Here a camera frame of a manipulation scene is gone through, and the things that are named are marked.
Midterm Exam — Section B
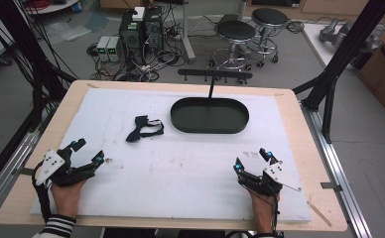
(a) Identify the cardboard box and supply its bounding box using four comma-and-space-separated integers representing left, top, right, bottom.
357, 21, 385, 116

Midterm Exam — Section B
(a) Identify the person's left hand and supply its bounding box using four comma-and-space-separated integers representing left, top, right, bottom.
50, 178, 89, 219

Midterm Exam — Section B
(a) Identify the tangle of floor cables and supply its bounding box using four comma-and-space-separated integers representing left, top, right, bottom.
86, 43, 189, 82

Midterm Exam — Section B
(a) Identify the grey tape strip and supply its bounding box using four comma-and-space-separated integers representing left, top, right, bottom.
13, 167, 36, 177
320, 181, 343, 193

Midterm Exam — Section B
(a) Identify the round white table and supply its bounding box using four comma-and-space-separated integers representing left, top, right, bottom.
25, 0, 80, 16

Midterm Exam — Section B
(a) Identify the clear plastic sheet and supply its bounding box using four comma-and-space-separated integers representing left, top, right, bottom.
43, 11, 110, 43

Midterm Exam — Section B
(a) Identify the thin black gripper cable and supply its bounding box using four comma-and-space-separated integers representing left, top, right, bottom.
269, 184, 280, 236

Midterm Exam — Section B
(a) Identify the white side table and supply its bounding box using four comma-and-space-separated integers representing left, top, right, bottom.
301, 21, 385, 70

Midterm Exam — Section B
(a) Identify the white box device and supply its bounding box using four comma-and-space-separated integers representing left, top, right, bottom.
131, 6, 146, 23

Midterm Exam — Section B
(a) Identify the black frame stand with cables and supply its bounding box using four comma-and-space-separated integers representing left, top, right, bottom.
0, 0, 79, 133

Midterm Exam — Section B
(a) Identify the black bow tie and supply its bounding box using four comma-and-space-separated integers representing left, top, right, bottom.
125, 114, 166, 144

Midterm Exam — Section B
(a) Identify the grey table leg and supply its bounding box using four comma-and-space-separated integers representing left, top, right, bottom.
180, 0, 196, 64

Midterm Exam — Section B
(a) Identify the black computer tower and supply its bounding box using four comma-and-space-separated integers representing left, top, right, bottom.
118, 11, 147, 64
144, 6, 165, 54

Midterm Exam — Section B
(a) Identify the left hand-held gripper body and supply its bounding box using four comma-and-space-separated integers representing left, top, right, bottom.
31, 147, 97, 187

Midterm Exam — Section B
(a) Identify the wooden stick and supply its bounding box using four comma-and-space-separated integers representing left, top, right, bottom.
307, 200, 333, 228

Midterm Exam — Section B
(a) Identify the white power supply unit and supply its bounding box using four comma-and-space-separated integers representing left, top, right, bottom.
95, 35, 111, 62
106, 36, 124, 63

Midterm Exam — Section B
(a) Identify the black oval tray hanger stand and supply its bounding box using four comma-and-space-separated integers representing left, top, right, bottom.
170, 67, 254, 135

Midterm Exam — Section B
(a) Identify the black metal frame stand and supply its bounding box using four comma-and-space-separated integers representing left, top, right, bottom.
293, 0, 385, 145

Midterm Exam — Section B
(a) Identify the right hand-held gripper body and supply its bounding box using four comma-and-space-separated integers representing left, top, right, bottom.
236, 160, 304, 197

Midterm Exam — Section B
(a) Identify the grey device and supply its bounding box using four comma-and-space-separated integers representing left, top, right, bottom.
319, 18, 358, 44

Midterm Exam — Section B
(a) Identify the black round stool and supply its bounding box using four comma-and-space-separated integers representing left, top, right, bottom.
250, 7, 293, 65
208, 19, 258, 72

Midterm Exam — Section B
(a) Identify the white foam mat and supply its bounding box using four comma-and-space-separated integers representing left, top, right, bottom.
30, 87, 313, 223

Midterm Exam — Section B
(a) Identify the person's right hand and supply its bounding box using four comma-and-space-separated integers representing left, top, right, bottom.
246, 187, 281, 234

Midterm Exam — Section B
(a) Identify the aluminium rail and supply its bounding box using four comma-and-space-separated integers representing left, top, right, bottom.
0, 130, 41, 221
301, 102, 374, 238

